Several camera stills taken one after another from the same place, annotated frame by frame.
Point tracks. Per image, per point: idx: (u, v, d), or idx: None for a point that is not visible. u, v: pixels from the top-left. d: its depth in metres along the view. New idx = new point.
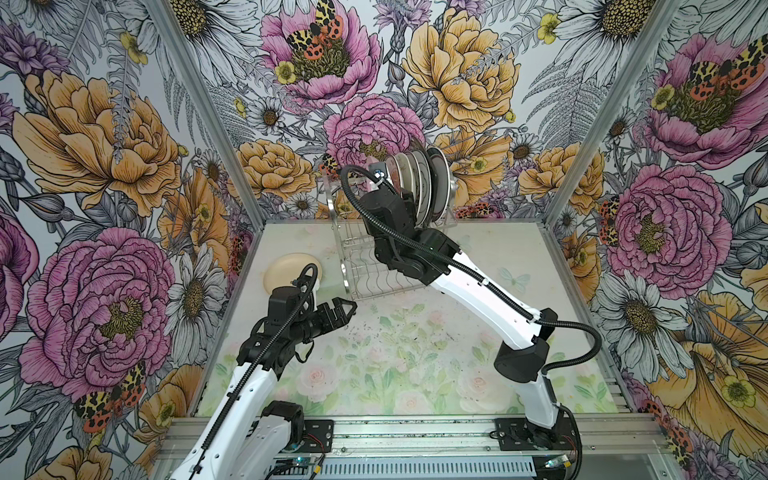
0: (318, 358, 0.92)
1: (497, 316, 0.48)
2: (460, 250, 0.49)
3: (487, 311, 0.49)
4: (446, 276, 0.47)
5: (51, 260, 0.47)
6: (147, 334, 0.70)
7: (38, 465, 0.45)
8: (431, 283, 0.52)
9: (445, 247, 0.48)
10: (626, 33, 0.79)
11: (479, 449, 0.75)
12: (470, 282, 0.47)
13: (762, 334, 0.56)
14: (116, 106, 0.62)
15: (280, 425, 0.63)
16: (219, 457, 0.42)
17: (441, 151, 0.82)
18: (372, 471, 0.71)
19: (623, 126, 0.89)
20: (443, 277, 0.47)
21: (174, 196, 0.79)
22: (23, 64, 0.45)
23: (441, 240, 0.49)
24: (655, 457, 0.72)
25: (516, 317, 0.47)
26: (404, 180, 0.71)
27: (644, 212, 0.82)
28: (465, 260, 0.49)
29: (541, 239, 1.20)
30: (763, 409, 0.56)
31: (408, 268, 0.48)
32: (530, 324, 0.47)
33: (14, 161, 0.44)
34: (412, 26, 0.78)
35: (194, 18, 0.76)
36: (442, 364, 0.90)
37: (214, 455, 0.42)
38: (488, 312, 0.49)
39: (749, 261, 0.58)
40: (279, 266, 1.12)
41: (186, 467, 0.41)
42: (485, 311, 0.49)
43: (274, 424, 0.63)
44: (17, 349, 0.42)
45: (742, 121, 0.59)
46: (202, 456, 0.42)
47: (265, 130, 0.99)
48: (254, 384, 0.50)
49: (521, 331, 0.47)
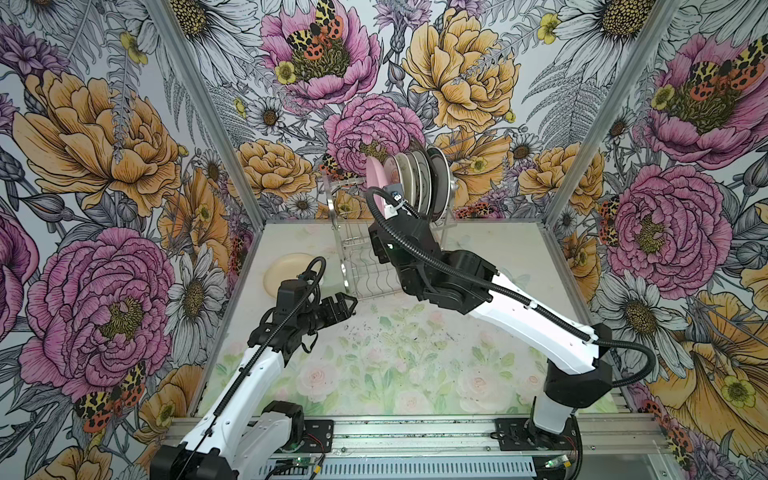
0: (319, 358, 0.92)
1: (551, 342, 0.43)
2: (497, 271, 0.44)
3: (538, 337, 0.43)
4: (488, 303, 0.42)
5: (51, 260, 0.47)
6: (147, 334, 0.70)
7: (38, 465, 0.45)
8: (470, 313, 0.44)
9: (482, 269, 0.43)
10: (626, 33, 0.79)
11: (479, 449, 0.75)
12: (515, 308, 0.42)
13: (762, 334, 0.56)
14: (116, 106, 0.62)
15: (282, 420, 0.63)
16: (229, 424, 0.44)
17: (441, 151, 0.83)
18: (372, 471, 0.71)
19: (623, 126, 0.89)
20: (486, 305, 0.42)
21: (174, 196, 0.79)
22: (23, 64, 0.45)
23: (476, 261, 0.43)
24: (655, 457, 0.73)
25: (570, 340, 0.42)
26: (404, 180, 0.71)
27: (644, 212, 0.82)
28: (504, 281, 0.43)
29: (541, 239, 1.20)
30: (763, 409, 0.56)
31: (444, 298, 0.42)
32: (587, 345, 0.42)
33: (14, 161, 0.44)
34: (412, 26, 0.78)
35: (194, 18, 0.76)
36: (442, 364, 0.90)
37: (225, 423, 0.44)
38: (540, 338, 0.43)
39: (749, 261, 0.58)
40: (279, 266, 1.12)
41: (198, 431, 0.43)
42: (536, 337, 0.44)
43: (276, 418, 0.63)
44: (17, 349, 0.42)
45: (742, 121, 0.59)
46: (213, 422, 0.44)
47: (265, 130, 0.99)
48: (264, 363, 0.52)
49: (579, 356, 0.42)
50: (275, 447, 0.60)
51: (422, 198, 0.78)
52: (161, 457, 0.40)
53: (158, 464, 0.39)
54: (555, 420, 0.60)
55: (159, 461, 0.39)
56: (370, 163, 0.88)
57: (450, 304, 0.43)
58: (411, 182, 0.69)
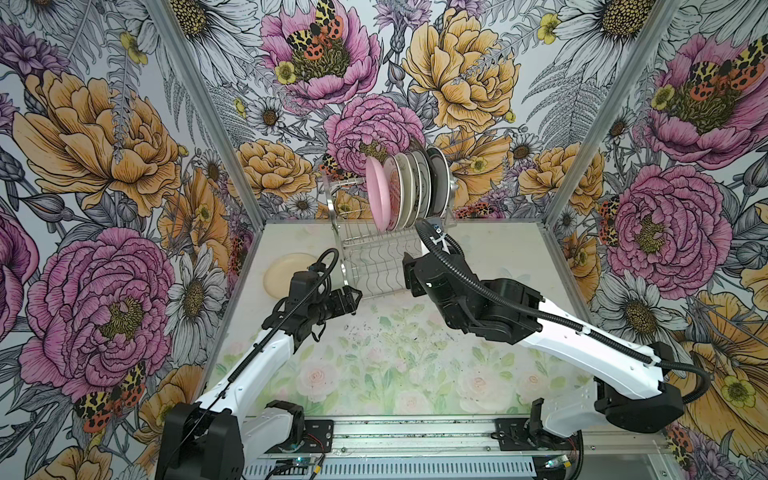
0: (319, 358, 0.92)
1: (609, 367, 0.41)
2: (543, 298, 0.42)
3: (594, 362, 0.41)
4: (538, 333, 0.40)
5: (51, 260, 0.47)
6: (147, 334, 0.70)
7: (38, 465, 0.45)
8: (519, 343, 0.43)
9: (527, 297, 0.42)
10: (626, 33, 0.79)
11: (479, 449, 0.75)
12: (567, 335, 0.40)
13: (762, 334, 0.56)
14: (116, 106, 0.62)
15: (284, 415, 0.63)
16: (241, 391, 0.46)
17: (440, 151, 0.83)
18: (372, 471, 0.71)
19: (623, 126, 0.89)
20: (536, 334, 0.40)
21: (174, 196, 0.79)
22: (23, 64, 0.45)
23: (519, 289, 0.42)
24: (655, 457, 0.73)
25: (630, 364, 0.40)
26: (404, 180, 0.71)
27: (644, 212, 0.82)
28: (551, 307, 0.42)
29: (541, 239, 1.20)
30: (763, 409, 0.56)
31: (493, 333, 0.41)
32: (649, 368, 0.40)
33: (14, 161, 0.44)
34: (412, 26, 0.78)
35: (194, 18, 0.76)
36: (442, 364, 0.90)
37: (237, 389, 0.46)
38: (598, 363, 0.41)
39: (749, 261, 0.58)
40: (280, 266, 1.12)
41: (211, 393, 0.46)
42: (591, 362, 0.41)
43: (278, 412, 0.64)
44: (17, 349, 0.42)
45: (742, 121, 0.59)
46: (226, 387, 0.46)
47: (265, 130, 0.99)
48: (276, 343, 0.55)
49: (642, 379, 0.39)
50: (274, 443, 0.60)
51: (422, 197, 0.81)
52: (175, 414, 0.41)
53: (172, 419, 0.41)
54: (568, 427, 0.59)
55: (173, 417, 0.41)
56: (367, 164, 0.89)
57: (499, 338, 0.41)
58: (410, 178, 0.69)
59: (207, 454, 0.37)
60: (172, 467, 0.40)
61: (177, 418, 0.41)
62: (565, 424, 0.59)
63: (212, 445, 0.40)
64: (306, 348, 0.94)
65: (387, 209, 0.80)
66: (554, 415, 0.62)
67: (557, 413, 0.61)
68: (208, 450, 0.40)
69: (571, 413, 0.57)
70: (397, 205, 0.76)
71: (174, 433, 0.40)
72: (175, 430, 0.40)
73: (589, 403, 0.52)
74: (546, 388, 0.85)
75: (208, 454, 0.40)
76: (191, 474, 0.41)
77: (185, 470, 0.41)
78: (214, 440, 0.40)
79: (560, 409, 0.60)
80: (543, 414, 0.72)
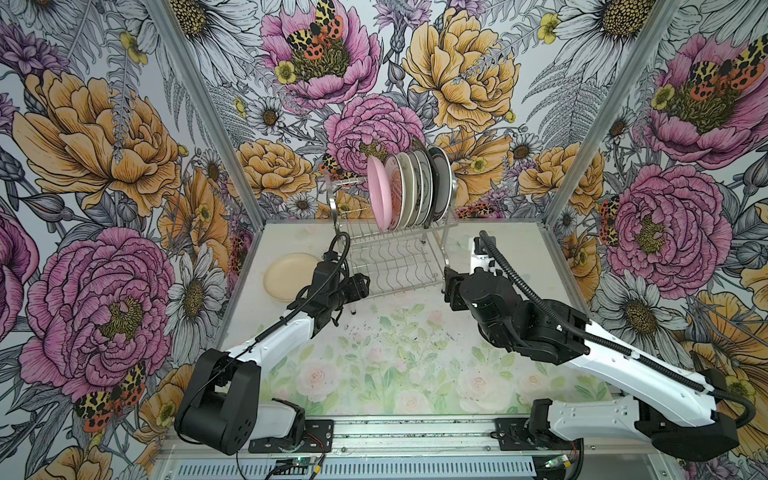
0: (319, 357, 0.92)
1: (659, 393, 0.41)
2: (590, 321, 0.43)
3: (645, 388, 0.41)
4: (586, 355, 0.40)
5: (51, 260, 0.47)
6: (147, 334, 0.70)
7: (38, 465, 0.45)
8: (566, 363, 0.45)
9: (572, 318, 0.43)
10: (626, 33, 0.79)
11: (479, 449, 0.75)
12: (616, 358, 0.41)
13: (762, 334, 0.56)
14: (116, 106, 0.62)
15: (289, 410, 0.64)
16: (264, 351, 0.49)
17: (442, 151, 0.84)
18: (372, 471, 0.71)
19: (623, 126, 0.89)
20: (583, 358, 0.41)
21: (174, 196, 0.79)
22: (23, 64, 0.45)
23: (564, 311, 0.43)
24: (655, 457, 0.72)
25: (682, 390, 0.40)
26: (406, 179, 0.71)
27: (644, 212, 0.82)
28: (597, 330, 0.42)
29: (541, 239, 1.20)
30: (763, 408, 0.56)
31: (540, 353, 0.42)
32: (702, 396, 0.40)
33: (14, 161, 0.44)
34: (412, 26, 0.78)
35: (194, 18, 0.76)
36: (442, 364, 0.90)
37: (262, 348, 0.50)
38: (647, 389, 0.41)
39: (749, 261, 0.58)
40: (281, 266, 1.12)
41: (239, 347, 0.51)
42: (639, 387, 0.41)
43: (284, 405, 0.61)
44: (17, 349, 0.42)
45: (742, 121, 0.59)
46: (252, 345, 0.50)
47: (265, 130, 0.99)
48: (297, 320, 0.59)
49: (693, 407, 0.39)
50: (273, 436, 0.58)
51: (422, 198, 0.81)
52: (203, 358, 0.45)
53: (200, 363, 0.44)
54: (577, 434, 0.60)
55: (202, 361, 0.45)
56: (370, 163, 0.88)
57: (542, 358, 0.42)
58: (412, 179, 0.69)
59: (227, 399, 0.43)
60: (195, 408, 0.43)
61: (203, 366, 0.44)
62: (578, 431, 0.59)
63: (232, 392, 0.43)
64: (306, 347, 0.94)
65: (388, 210, 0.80)
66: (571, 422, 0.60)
67: (576, 421, 0.59)
68: (229, 396, 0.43)
69: (595, 424, 0.56)
70: (398, 204, 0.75)
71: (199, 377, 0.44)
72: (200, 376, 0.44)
73: (625, 421, 0.51)
74: (546, 388, 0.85)
75: (230, 399, 0.43)
76: (210, 417, 0.43)
77: (205, 414, 0.43)
78: (235, 387, 0.43)
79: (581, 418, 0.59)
80: (552, 416, 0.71)
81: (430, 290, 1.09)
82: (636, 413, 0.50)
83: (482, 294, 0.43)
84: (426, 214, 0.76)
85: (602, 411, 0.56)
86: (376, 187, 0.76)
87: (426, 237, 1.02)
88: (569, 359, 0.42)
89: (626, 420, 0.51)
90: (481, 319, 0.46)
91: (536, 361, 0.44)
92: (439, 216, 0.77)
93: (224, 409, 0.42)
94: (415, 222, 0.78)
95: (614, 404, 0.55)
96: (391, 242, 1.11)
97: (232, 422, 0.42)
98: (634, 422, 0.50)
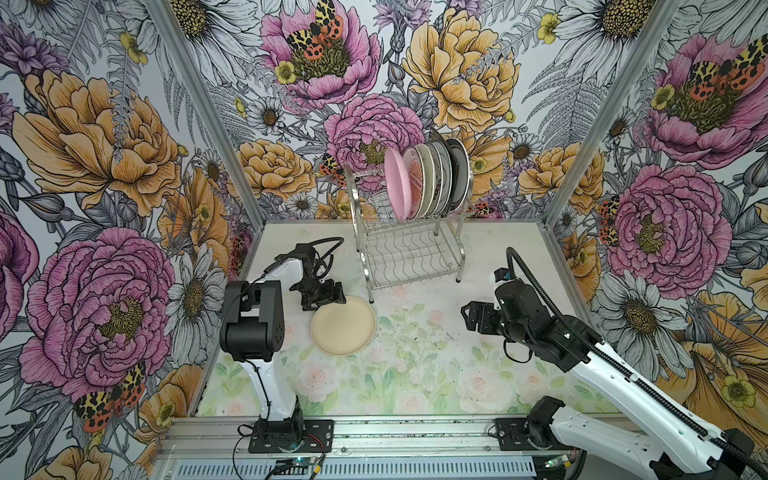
0: (319, 358, 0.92)
1: (657, 423, 0.43)
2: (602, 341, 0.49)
3: (645, 417, 0.44)
4: (587, 367, 0.47)
5: (51, 260, 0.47)
6: (147, 334, 0.70)
7: (38, 465, 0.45)
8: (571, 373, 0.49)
9: (585, 334, 0.50)
10: (626, 33, 0.79)
11: (479, 449, 0.75)
12: (615, 376, 0.46)
13: (761, 334, 0.56)
14: (116, 106, 0.62)
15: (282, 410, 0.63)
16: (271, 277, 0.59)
17: (459, 141, 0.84)
18: (372, 471, 0.71)
19: (623, 126, 0.89)
20: (583, 367, 0.48)
21: (174, 196, 0.79)
22: (22, 64, 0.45)
23: (579, 325, 0.51)
24: None
25: (682, 428, 0.41)
26: (425, 169, 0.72)
27: (644, 212, 0.82)
28: (608, 350, 0.48)
29: (541, 239, 1.20)
30: (763, 409, 0.56)
31: (543, 351, 0.51)
32: (705, 442, 0.40)
33: (14, 161, 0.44)
34: (412, 26, 0.78)
35: (194, 18, 0.76)
36: (442, 365, 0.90)
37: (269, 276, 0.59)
38: (646, 415, 0.44)
39: (749, 261, 0.58)
40: (328, 309, 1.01)
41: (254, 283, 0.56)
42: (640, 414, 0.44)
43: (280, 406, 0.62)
44: (17, 349, 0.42)
45: (742, 121, 0.59)
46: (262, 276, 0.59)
47: (265, 130, 0.99)
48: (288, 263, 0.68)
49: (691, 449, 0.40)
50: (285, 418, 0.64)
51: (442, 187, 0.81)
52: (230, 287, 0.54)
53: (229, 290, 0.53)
54: (576, 442, 0.60)
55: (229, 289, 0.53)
56: (391, 153, 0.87)
57: (550, 359, 0.51)
58: (431, 174, 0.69)
59: (261, 311, 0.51)
60: (233, 327, 0.53)
61: (234, 290, 0.53)
62: (578, 441, 0.60)
63: (264, 304, 0.53)
64: (306, 348, 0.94)
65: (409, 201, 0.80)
66: (577, 430, 0.60)
67: (583, 431, 0.59)
68: (264, 309, 0.53)
69: (602, 443, 0.55)
70: (418, 194, 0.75)
71: (230, 300, 0.53)
72: (230, 300, 0.53)
73: (640, 455, 0.50)
74: (546, 388, 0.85)
75: (263, 310, 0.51)
76: (248, 330, 0.52)
77: (244, 329, 0.52)
78: (265, 300, 0.53)
79: (588, 431, 0.58)
80: (558, 416, 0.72)
81: (430, 290, 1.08)
82: (656, 454, 0.49)
83: (507, 293, 0.56)
84: (445, 203, 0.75)
85: (617, 436, 0.54)
86: (393, 179, 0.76)
87: (438, 228, 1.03)
88: (570, 368, 0.50)
89: (641, 455, 0.50)
90: (508, 317, 0.58)
91: (543, 359, 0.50)
92: (456, 205, 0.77)
93: (263, 319, 0.52)
94: (433, 212, 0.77)
95: (635, 438, 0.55)
96: (390, 241, 1.11)
97: (271, 327, 0.52)
98: (651, 460, 0.48)
